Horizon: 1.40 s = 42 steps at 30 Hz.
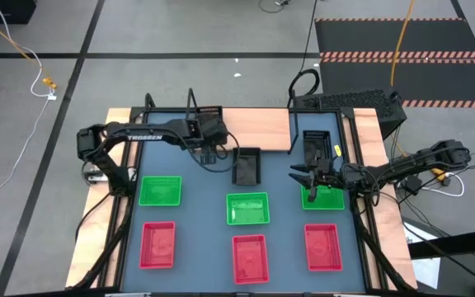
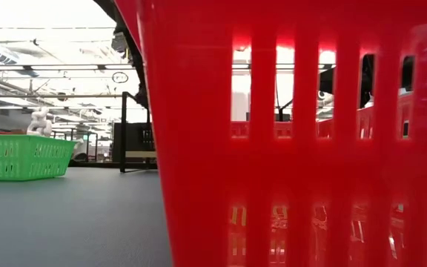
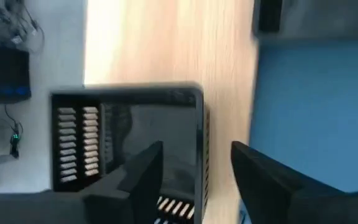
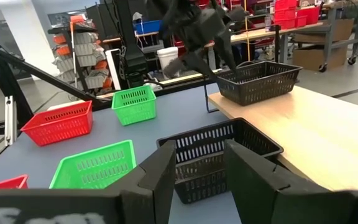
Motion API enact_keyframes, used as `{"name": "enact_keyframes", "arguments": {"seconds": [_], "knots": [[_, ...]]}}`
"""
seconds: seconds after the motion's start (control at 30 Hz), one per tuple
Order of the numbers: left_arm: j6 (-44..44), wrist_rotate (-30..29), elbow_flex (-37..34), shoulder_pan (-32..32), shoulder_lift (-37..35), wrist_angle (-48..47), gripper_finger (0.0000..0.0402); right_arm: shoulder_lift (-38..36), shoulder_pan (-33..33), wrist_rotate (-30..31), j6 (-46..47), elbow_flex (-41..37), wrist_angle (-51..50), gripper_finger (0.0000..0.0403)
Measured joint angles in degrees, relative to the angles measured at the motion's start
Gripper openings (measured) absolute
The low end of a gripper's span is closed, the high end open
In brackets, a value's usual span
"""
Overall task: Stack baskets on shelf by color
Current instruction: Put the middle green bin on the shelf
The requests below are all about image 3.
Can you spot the black plug with green light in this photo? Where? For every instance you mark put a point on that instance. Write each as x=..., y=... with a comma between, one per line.
x=14, y=144

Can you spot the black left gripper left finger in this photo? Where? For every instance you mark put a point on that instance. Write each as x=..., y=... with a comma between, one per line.
x=145, y=186

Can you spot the black computer tower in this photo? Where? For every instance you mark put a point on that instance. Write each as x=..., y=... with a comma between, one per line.
x=5, y=71

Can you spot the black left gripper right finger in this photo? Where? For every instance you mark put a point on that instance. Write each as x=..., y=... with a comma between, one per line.
x=269, y=193

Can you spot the wooden shelf board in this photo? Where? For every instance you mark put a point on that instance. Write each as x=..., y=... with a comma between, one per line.
x=182, y=46

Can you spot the black slotted plastic basket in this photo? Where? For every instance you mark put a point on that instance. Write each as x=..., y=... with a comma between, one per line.
x=166, y=127

